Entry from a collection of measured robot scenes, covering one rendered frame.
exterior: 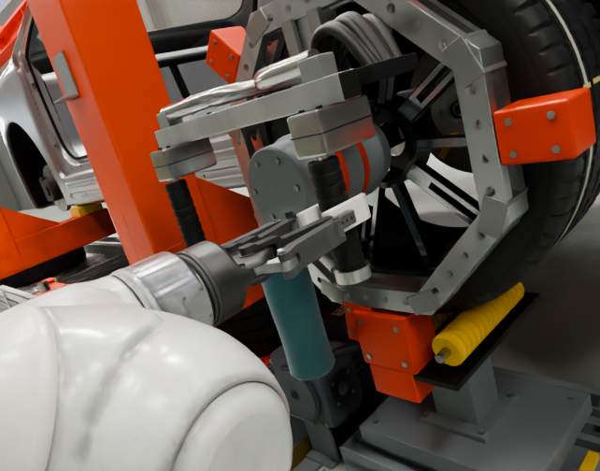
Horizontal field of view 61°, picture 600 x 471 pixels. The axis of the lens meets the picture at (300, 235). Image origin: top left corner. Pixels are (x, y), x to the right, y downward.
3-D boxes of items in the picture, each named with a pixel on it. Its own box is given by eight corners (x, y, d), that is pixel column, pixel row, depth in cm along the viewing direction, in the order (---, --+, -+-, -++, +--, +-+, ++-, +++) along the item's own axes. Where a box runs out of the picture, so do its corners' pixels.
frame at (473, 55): (549, 310, 74) (480, -96, 60) (530, 332, 70) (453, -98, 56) (299, 282, 114) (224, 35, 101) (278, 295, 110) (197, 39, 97)
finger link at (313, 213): (307, 238, 58) (302, 238, 58) (345, 218, 62) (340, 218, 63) (299, 214, 57) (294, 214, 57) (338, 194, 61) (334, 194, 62)
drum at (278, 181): (406, 188, 84) (386, 103, 81) (321, 235, 71) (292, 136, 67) (343, 192, 95) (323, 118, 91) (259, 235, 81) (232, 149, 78)
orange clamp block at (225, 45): (270, 49, 95) (240, 24, 98) (238, 55, 90) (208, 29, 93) (262, 81, 100) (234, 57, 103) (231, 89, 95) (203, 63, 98)
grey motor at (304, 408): (441, 390, 145) (414, 278, 136) (349, 491, 119) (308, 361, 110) (390, 377, 158) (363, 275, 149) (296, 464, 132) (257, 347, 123)
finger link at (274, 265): (224, 262, 48) (250, 269, 43) (271, 241, 50) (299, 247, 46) (233, 285, 48) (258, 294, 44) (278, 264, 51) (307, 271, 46)
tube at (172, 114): (315, 85, 81) (297, 17, 79) (221, 111, 69) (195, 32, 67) (250, 106, 94) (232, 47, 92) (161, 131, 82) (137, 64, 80)
